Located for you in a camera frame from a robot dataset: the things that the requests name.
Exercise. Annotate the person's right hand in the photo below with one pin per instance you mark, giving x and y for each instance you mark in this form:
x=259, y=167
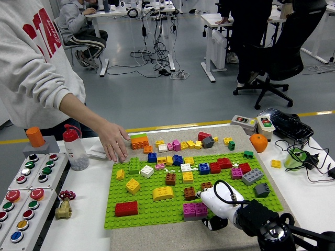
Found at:
x=115, y=141

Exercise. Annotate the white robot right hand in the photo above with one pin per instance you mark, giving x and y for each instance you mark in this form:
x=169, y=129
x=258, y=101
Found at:
x=220, y=204

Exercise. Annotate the magenta square brick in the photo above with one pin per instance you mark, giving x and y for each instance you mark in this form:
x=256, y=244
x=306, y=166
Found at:
x=236, y=173
x=176, y=145
x=201, y=209
x=189, y=210

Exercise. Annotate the orange brick stack green top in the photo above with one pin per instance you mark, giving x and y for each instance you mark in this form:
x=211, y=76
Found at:
x=139, y=142

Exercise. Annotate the green studded baseplate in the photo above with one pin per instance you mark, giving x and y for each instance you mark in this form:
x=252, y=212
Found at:
x=157, y=211

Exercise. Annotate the person's right forearm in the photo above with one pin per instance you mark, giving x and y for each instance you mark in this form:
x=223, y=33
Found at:
x=83, y=115

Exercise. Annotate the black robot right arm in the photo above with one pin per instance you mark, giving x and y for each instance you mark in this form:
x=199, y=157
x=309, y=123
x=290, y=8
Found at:
x=256, y=217

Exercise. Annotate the brown square brick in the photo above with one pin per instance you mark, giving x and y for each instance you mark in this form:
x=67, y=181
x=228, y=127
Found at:
x=170, y=179
x=189, y=193
x=206, y=185

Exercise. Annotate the lime green tall brick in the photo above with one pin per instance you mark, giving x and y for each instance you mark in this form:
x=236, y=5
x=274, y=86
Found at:
x=134, y=165

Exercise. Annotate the grey long brick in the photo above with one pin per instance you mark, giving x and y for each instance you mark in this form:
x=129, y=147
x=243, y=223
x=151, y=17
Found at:
x=191, y=219
x=252, y=176

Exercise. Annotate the orange square brick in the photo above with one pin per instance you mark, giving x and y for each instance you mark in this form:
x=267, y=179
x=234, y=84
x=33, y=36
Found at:
x=147, y=149

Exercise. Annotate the blue square brick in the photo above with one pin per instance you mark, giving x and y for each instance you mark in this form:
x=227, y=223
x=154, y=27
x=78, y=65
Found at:
x=204, y=168
x=152, y=157
x=177, y=160

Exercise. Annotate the squeeze bottle red cap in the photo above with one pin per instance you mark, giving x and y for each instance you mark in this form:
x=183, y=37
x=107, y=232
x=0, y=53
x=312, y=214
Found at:
x=76, y=151

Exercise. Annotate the yellow square brick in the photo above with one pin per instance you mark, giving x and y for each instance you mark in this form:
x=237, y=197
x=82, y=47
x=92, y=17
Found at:
x=190, y=144
x=189, y=160
x=228, y=141
x=161, y=160
x=132, y=186
x=169, y=160
x=184, y=145
x=198, y=144
x=160, y=143
x=276, y=164
x=188, y=177

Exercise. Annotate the white square brick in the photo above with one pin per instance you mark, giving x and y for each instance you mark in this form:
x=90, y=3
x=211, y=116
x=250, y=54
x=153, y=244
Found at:
x=185, y=167
x=146, y=171
x=162, y=148

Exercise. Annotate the dark grey sloped brick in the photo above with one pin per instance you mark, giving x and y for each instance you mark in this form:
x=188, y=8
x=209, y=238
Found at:
x=262, y=190
x=208, y=142

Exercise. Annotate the pink flat brick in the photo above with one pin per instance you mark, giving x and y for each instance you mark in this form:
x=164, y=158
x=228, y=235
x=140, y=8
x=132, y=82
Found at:
x=160, y=166

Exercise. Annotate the small pink brick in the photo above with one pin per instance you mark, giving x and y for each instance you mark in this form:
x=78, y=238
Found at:
x=170, y=146

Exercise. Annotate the dark green brick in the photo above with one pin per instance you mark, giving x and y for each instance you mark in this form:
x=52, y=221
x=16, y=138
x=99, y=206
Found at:
x=231, y=145
x=248, y=154

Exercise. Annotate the yellow curved brick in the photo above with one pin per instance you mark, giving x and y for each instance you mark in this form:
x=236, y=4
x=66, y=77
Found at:
x=162, y=193

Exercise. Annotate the grey square block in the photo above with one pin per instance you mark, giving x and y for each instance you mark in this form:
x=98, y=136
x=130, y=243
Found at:
x=49, y=147

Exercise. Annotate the red long brick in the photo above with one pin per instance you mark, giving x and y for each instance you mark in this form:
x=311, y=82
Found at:
x=126, y=208

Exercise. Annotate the grey-brown foam mat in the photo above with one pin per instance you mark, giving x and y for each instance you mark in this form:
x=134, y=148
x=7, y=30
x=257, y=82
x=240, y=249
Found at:
x=157, y=238

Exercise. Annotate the orange fruit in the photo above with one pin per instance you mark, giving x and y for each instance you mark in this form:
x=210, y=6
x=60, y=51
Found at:
x=258, y=143

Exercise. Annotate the small grey four-button box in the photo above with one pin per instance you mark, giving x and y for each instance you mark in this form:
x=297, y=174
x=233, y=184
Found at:
x=48, y=170
x=26, y=170

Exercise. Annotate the orange cylinder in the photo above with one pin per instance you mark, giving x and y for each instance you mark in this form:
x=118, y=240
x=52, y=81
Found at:
x=35, y=136

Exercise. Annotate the black floor power brick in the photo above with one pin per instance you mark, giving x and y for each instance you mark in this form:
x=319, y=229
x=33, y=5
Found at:
x=165, y=72

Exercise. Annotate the brass valve red handwheel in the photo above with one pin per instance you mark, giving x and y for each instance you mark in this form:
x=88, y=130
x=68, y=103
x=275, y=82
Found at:
x=63, y=209

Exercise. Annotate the green plastic cup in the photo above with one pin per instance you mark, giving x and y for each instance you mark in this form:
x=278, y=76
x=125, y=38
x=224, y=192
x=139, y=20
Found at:
x=294, y=159

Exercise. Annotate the grey metal chair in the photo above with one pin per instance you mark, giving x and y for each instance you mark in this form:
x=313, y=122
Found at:
x=78, y=46

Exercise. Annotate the white cabinet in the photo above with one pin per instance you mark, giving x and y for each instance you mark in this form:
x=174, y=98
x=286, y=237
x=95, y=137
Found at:
x=3, y=117

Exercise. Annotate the seated person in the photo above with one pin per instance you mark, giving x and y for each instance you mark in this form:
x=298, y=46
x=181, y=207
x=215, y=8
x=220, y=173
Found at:
x=78, y=28

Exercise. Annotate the large grey push-button box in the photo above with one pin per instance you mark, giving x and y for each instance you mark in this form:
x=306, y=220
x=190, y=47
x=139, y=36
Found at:
x=26, y=219
x=6, y=209

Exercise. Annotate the white computer tower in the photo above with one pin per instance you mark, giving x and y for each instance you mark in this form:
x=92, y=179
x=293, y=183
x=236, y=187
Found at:
x=217, y=47

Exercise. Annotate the white standing desk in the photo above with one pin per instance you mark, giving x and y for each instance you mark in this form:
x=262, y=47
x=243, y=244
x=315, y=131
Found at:
x=209, y=21

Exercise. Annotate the black office chair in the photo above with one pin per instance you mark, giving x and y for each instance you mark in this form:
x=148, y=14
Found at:
x=282, y=60

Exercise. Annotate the person in dark clothes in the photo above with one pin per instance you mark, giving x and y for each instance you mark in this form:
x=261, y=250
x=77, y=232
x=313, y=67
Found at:
x=251, y=39

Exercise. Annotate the wooden box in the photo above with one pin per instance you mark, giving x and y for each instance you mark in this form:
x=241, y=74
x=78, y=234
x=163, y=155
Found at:
x=286, y=9

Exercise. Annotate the white wall switch panel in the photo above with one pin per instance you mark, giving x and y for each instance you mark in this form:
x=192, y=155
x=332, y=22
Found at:
x=94, y=153

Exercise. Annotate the grey switch box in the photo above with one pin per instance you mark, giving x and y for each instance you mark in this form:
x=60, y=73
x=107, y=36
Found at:
x=243, y=123

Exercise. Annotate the white two-button switch box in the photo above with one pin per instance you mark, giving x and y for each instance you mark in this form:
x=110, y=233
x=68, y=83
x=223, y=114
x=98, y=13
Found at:
x=265, y=128

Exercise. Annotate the white desk frame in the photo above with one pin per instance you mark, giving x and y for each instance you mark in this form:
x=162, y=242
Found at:
x=316, y=49

